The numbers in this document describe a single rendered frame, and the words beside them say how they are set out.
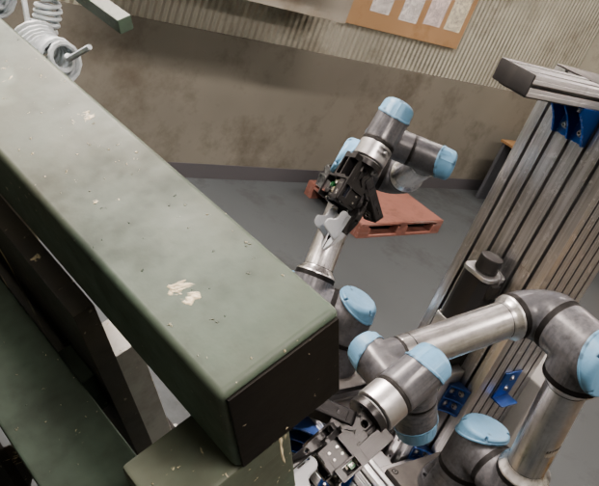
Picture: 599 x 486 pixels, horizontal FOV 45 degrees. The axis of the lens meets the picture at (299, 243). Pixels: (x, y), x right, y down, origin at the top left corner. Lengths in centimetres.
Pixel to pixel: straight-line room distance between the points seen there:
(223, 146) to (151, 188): 489
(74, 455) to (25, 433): 5
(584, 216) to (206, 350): 138
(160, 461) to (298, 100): 518
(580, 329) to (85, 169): 107
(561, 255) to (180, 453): 136
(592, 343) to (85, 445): 100
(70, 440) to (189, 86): 448
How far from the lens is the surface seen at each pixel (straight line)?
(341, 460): 111
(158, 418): 92
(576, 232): 177
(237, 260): 51
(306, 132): 585
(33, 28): 107
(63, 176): 61
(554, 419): 156
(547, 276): 180
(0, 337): 79
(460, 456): 178
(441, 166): 169
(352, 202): 154
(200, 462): 54
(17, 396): 75
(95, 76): 479
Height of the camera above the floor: 220
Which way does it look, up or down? 26 degrees down
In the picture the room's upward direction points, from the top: 22 degrees clockwise
